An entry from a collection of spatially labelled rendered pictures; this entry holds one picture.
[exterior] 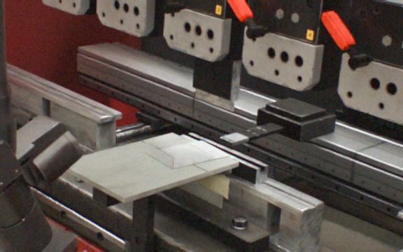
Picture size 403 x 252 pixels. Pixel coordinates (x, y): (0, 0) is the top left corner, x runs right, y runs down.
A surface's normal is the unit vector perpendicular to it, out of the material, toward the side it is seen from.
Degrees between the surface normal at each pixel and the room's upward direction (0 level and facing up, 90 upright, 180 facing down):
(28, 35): 90
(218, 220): 0
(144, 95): 90
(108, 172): 0
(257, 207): 90
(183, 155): 0
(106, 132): 90
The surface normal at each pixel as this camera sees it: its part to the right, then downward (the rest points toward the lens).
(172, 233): 0.07, -0.94
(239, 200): -0.72, 0.18
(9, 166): 0.73, 0.27
